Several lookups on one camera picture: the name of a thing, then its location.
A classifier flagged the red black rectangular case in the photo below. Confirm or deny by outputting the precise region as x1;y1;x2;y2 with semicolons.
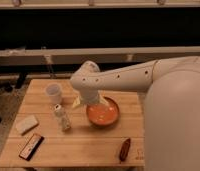
19;133;44;161

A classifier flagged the white sponge block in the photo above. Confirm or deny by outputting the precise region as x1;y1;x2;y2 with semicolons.
16;115;39;135

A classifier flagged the clear plastic bottle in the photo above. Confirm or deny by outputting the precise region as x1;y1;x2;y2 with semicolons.
54;104;71;132

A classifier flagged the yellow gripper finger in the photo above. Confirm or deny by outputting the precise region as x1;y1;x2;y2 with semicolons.
72;97;82;108
99;95;108;106

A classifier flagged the dark red snack bar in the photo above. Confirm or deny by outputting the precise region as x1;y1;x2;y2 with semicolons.
119;138;131;162

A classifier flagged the wooden table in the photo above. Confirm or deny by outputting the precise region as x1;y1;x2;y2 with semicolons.
0;79;144;168

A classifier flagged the translucent plastic cup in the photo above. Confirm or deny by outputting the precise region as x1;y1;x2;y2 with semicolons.
45;83;62;104

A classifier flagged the grey metal rail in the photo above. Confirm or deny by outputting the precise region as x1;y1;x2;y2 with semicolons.
0;46;200;66

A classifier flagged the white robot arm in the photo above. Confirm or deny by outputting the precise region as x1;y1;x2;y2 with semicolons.
70;56;200;171

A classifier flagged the orange bowl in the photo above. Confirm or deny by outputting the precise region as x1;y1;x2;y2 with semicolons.
86;97;119;127

